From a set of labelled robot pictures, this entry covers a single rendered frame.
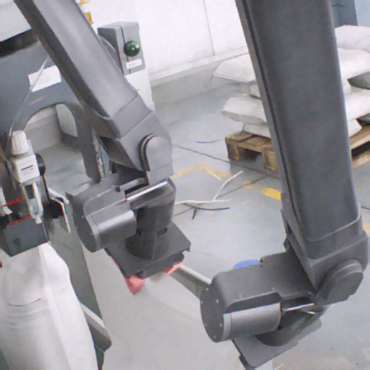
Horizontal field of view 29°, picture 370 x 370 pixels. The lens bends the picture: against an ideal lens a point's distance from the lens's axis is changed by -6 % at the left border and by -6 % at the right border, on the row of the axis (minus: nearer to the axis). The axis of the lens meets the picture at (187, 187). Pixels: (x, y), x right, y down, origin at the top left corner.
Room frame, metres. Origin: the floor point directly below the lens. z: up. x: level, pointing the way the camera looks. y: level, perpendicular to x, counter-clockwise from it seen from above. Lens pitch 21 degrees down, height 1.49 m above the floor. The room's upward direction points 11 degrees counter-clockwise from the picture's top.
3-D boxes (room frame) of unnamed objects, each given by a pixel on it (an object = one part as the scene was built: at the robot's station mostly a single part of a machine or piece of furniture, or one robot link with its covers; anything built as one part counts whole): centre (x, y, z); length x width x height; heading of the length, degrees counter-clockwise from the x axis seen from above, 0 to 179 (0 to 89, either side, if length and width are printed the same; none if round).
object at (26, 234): (1.14, 0.30, 1.04); 0.08 x 0.06 x 0.05; 119
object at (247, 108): (4.22, -0.65, 0.32); 0.67 x 0.42 x 0.14; 123
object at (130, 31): (1.28, 0.07, 1.29); 0.08 x 0.05 x 0.09; 29
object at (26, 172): (1.10, 0.24, 1.14); 0.05 x 0.04 x 0.16; 119
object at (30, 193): (1.09, 0.25, 1.11); 0.03 x 0.03 x 0.06
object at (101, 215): (0.84, 0.08, 1.19); 0.11 x 0.09 x 0.12; 120
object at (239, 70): (4.22, -0.64, 0.56); 0.66 x 0.43 x 0.15; 117
